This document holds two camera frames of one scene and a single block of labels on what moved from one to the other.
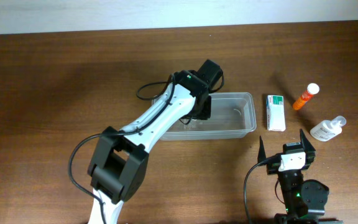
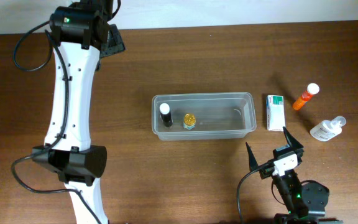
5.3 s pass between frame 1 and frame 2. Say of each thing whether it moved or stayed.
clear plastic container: stayed
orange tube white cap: stayed
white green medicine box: stayed
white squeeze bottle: stayed
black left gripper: moved
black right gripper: moved
